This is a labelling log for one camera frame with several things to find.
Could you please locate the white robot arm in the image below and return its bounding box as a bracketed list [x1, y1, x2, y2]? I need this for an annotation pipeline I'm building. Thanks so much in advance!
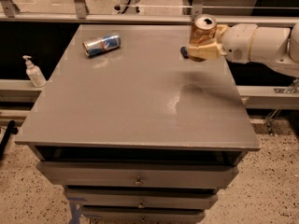
[187, 23, 299, 77]

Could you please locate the orange LaCroix can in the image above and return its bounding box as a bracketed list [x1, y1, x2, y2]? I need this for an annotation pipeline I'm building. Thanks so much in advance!
[188, 13, 218, 63]

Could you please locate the black pole at left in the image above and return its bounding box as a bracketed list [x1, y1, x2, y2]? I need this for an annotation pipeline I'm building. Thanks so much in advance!
[0, 120, 19, 159]

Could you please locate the bottom grey drawer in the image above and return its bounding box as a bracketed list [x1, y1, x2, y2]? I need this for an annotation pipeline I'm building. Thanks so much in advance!
[81, 206, 205, 223]

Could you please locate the middle grey drawer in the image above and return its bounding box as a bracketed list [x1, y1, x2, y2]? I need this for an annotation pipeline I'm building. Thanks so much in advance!
[64, 189, 218, 209]

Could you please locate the grey drawer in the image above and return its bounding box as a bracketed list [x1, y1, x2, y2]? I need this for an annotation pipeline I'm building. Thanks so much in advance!
[36, 161, 238, 189]
[81, 206, 205, 223]
[64, 189, 218, 209]

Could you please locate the blue silver Red Bull can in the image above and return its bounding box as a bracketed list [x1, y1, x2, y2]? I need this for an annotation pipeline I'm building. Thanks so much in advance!
[82, 33, 121, 58]

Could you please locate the top grey drawer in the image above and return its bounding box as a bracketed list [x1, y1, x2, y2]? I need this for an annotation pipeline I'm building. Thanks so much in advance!
[36, 161, 238, 189]

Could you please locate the white pump sanitizer bottle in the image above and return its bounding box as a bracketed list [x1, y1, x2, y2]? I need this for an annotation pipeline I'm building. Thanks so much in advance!
[23, 55, 46, 88]

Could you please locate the grey drawer cabinet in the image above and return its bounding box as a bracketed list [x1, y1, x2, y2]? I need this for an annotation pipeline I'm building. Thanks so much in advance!
[14, 24, 261, 224]

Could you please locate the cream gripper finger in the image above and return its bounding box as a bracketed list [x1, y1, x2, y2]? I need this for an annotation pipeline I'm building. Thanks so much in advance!
[215, 24, 230, 38]
[187, 41, 227, 60]

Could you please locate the metal bracket at right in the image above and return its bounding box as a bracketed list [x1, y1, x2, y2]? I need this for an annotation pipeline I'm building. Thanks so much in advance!
[264, 78, 299, 135]

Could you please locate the blue rxbar blueberry bar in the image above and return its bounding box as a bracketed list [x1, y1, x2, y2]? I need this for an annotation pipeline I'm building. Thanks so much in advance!
[180, 47, 189, 59]

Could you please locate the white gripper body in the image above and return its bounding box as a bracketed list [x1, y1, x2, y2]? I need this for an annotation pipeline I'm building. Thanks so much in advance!
[221, 23, 258, 63]

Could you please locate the grey metal railing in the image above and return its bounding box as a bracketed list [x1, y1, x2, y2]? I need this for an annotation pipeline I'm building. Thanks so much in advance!
[0, 0, 299, 27]

